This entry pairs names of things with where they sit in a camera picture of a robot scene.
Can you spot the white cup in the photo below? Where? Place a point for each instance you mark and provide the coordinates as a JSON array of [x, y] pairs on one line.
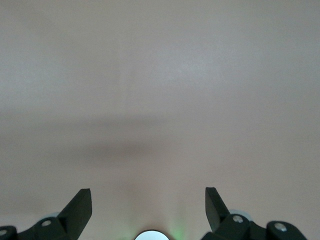
[[152, 236]]

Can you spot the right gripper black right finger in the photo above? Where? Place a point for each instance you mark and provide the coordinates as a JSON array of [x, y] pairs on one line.
[[215, 212]]

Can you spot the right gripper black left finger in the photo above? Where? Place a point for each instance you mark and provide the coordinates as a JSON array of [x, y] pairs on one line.
[[75, 212]]

